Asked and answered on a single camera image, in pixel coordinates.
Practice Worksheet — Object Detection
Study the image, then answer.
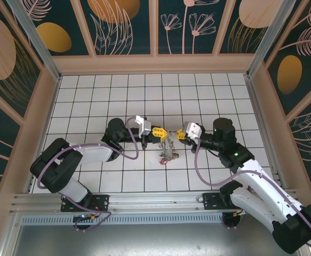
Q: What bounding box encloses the metal disc with key rings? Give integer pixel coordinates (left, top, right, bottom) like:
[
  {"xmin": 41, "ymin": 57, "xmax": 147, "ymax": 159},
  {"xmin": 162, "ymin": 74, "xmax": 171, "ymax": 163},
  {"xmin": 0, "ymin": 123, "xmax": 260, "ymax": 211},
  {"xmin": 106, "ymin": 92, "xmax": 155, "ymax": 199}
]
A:
[{"xmin": 157, "ymin": 130, "xmax": 181, "ymax": 165}]

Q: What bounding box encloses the grey sheet metal panel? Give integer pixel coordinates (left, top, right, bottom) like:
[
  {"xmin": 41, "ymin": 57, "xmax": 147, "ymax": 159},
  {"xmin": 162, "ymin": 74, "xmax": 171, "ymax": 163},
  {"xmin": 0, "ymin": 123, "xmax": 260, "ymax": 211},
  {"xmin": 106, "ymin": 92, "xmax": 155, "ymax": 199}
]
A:
[{"xmin": 0, "ymin": 223, "xmax": 311, "ymax": 256}]

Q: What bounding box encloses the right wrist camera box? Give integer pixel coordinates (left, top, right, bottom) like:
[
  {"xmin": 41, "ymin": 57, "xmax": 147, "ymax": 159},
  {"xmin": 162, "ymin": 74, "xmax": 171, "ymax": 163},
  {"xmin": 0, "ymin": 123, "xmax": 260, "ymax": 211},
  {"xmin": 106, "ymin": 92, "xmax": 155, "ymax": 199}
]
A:
[{"xmin": 183, "ymin": 121, "xmax": 203, "ymax": 141}]

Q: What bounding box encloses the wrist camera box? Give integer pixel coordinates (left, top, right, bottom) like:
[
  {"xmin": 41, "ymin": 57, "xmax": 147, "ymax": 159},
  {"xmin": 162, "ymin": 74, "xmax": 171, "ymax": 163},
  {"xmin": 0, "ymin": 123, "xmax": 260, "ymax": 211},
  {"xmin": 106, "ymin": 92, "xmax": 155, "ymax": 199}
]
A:
[
  {"xmin": 183, "ymin": 121, "xmax": 203, "ymax": 141},
  {"xmin": 134, "ymin": 115, "xmax": 153, "ymax": 137}
]

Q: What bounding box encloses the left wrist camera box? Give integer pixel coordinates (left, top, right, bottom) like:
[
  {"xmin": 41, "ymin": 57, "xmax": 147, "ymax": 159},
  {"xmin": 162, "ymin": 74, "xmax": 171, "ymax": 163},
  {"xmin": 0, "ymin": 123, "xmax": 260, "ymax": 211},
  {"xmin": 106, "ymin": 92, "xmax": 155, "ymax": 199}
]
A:
[{"xmin": 134, "ymin": 115, "xmax": 153, "ymax": 137}]

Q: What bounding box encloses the aluminium side rail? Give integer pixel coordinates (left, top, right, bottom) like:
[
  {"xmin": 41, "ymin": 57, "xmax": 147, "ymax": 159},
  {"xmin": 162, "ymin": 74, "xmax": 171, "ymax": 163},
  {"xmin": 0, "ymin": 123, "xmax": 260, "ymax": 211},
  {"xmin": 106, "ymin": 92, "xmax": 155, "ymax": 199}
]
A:
[{"xmin": 244, "ymin": 75, "xmax": 288, "ymax": 190}]

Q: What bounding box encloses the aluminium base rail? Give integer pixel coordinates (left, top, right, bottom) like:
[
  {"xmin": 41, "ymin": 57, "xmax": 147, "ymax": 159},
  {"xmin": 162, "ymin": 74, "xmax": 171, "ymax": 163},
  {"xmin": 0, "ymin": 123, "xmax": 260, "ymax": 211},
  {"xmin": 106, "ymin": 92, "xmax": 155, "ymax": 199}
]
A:
[{"xmin": 10, "ymin": 188, "xmax": 301, "ymax": 217}]

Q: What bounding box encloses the slotted grey cable duct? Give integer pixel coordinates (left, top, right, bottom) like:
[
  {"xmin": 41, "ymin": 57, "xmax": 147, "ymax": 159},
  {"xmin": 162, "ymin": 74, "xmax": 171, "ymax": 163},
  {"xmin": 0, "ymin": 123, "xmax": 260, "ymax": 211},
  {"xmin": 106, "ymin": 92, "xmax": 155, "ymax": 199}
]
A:
[{"xmin": 19, "ymin": 214, "xmax": 296, "ymax": 226}]

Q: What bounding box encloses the aluminium corner post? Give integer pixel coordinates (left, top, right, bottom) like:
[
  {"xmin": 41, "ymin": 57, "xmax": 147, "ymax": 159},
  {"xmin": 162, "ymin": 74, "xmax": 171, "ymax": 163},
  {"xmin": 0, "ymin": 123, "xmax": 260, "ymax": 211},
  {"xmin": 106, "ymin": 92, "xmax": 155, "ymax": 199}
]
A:
[
  {"xmin": 7, "ymin": 0, "xmax": 62, "ymax": 82},
  {"xmin": 245, "ymin": 0, "xmax": 296, "ymax": 78}
]

